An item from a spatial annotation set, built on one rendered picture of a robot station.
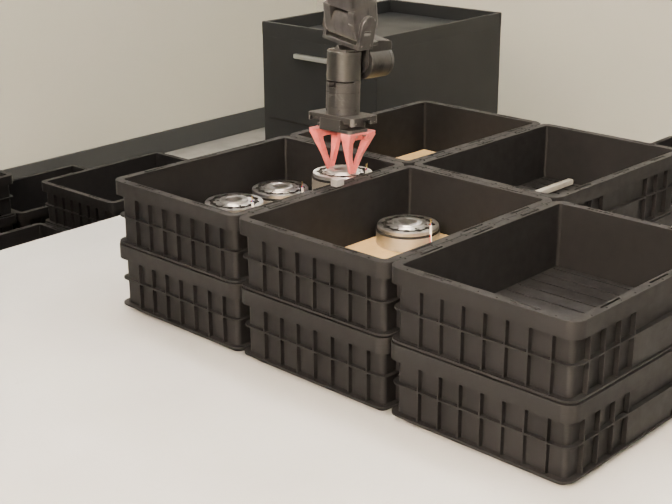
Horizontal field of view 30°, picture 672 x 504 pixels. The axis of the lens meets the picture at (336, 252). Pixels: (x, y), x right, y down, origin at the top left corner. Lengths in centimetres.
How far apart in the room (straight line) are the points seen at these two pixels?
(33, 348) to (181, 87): 394
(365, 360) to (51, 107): 383
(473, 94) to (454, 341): 234
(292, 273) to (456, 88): 210
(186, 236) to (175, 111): 393
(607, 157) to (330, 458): 95
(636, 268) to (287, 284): 51
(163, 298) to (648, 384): 80
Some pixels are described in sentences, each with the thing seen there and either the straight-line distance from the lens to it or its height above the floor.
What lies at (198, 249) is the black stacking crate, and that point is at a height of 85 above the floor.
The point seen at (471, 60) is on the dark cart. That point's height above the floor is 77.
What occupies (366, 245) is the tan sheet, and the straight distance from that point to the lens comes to 204.
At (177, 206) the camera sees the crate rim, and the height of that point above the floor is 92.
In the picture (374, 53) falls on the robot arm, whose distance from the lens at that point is 212.
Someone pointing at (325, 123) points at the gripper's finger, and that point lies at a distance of 209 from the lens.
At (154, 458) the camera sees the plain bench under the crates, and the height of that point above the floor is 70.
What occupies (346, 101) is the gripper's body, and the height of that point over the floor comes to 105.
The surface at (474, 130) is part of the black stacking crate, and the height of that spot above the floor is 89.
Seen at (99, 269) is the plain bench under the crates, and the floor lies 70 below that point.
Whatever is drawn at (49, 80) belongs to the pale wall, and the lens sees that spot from 542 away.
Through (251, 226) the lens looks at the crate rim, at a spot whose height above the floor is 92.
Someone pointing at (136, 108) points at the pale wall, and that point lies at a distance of 573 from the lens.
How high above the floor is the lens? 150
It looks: 20 degrees down
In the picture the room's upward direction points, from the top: straight up
